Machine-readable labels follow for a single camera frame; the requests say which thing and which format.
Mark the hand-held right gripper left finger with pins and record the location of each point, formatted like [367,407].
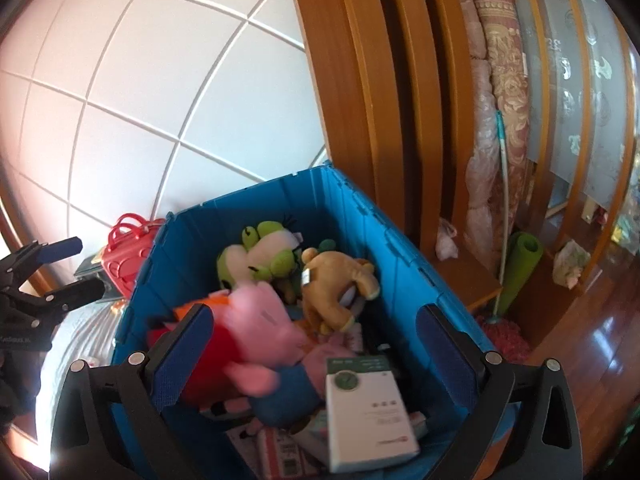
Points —
[185,360]

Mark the red hard-shell suitcase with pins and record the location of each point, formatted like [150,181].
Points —
[122,265]

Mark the plastic wrapped roll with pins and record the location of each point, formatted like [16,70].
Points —
[480,135]

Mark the red striped carton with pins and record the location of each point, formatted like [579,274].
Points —
[282,452]

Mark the white padded headboard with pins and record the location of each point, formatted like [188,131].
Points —
[150,85]

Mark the brown bear plush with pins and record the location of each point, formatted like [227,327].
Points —
[325,285]

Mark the green rolled yoga mat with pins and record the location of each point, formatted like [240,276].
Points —
[522,265]

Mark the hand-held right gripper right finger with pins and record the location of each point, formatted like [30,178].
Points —
[445,355]

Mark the green frog plush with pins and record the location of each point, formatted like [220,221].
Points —
[240,262]

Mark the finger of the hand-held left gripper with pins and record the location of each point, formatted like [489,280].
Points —
[75,292]
[60,250]

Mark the frosted glass sliding door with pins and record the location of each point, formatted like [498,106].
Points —
[565,60]

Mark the white cardboard box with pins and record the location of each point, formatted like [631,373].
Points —
[370,420]

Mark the rolled patterned carpet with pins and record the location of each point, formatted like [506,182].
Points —
[505,85]

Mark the blue plastic crate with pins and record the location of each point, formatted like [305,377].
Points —
[360,220]

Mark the pig plush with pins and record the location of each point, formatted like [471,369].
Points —
[260,325]

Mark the wooden headboard frame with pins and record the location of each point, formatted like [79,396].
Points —
[380,110]

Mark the crumpled plastic bag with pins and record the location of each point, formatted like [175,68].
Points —
[570,260]

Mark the white plastic bag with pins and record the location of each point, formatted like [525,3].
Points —
[445,240]

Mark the pink mop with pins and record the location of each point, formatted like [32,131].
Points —
[505,340]

